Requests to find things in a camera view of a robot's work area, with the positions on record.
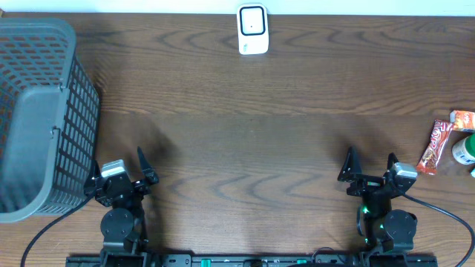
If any grey plastic mesh basket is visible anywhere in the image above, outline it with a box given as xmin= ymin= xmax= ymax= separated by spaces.
xmin=1 ymin=19 xmax=100 ymax=223

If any green lid jar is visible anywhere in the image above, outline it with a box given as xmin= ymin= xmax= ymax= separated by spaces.
xmin=452 ymin=134 xmax=475 ymax=165

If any white barcode scanner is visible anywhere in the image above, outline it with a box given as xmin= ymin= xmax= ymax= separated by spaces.
xmin=237 ymin=4 xmax=269 ymax=55

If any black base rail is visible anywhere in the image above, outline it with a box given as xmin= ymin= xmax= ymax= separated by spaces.
xmin=65 ymin=252 xmax=438 ymax=267

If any orange snack packet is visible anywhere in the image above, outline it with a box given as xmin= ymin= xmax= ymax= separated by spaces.
xmin=449 ymin=110 xmax=475 ymax=133

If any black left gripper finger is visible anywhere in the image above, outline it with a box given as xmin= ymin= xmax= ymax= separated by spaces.
xmin=137 ymin=147 xmax=160 ymax=185
xmin=83 ymin=159 xmax=101 ymax=197

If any red Top chocolate bar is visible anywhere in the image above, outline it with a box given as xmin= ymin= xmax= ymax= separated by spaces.
xmin=416 ymin=119 xmax=453 ymax=175

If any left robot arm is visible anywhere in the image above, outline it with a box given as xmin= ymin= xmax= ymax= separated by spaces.
xmin=84 ymin=148 xmax=159 ymax=267

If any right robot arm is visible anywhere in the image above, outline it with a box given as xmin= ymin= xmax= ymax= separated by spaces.
xmin=338 ymin=147 xmax=418 ymax=266

